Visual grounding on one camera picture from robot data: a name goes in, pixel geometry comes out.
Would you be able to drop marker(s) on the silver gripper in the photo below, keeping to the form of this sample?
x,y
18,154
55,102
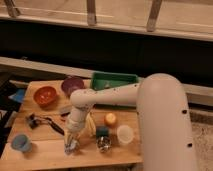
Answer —
x,y
70,143

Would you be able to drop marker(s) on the white translucent cup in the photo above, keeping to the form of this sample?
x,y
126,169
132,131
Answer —
x,y
125,134

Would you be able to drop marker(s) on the green sponge block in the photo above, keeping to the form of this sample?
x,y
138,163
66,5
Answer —
x,y
102,131

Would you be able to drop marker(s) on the orange fruit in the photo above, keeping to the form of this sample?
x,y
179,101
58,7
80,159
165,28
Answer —
x,y
110,119

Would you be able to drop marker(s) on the green plastic bin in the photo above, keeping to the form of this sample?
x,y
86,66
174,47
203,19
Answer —
x,y
104,80

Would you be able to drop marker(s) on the wooden table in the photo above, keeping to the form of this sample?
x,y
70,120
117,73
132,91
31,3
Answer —
x,y
48,146

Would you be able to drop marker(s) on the black handled tool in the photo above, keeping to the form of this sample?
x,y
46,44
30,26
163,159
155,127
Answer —
x,y
34,121

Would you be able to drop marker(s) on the yellow banana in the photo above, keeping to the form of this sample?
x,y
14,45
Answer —
x,y
91,125

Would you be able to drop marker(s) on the orange bowl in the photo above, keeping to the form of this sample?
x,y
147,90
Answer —
x,y
45,96

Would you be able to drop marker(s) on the blue cup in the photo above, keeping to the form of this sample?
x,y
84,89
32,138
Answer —
x,y
21,143

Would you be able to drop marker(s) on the blue cloth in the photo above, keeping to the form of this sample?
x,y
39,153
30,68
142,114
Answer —
x,y
18,96

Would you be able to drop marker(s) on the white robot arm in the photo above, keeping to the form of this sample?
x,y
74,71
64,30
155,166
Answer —
x,y
162,105

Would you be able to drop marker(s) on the purple bowl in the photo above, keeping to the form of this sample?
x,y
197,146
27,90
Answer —
x,y
70,84

